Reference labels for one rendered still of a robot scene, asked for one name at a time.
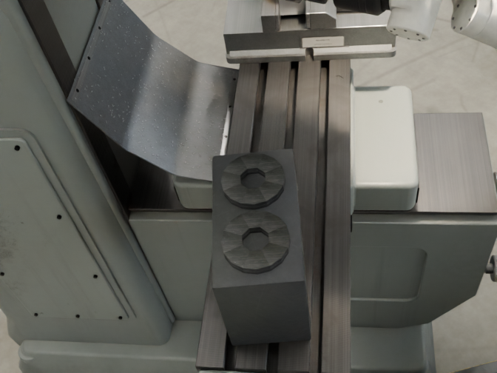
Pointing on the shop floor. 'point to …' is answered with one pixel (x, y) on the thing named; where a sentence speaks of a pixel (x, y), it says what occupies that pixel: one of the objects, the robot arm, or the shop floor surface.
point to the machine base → (123, 355)
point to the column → (66, 195)
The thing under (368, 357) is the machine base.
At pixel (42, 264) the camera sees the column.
